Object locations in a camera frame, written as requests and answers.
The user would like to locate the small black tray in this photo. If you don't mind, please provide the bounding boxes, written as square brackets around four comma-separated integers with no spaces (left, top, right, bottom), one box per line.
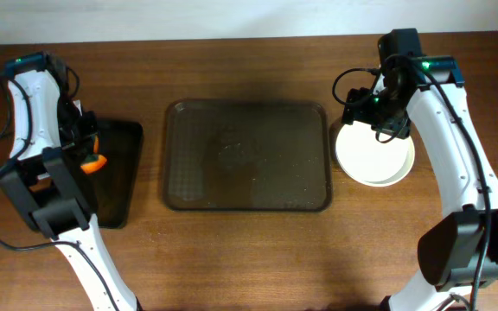
[89,118,144,229]

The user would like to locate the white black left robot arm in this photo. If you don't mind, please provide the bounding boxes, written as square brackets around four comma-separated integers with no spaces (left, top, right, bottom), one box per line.
[0,52,141,310]

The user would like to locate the cream white plate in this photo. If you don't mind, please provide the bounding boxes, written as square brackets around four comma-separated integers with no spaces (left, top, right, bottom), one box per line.
[334,122,415,187]

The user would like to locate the orange green scrub sponge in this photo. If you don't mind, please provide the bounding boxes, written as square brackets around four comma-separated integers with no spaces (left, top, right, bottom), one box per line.
[80,136,107,175]

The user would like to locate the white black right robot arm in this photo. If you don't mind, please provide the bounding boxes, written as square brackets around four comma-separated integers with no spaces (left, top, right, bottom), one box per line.
[334,29,498,311]

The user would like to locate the brown plastic serving tray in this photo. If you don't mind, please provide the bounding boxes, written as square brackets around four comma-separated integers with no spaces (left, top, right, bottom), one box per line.
[162,99,333,213]

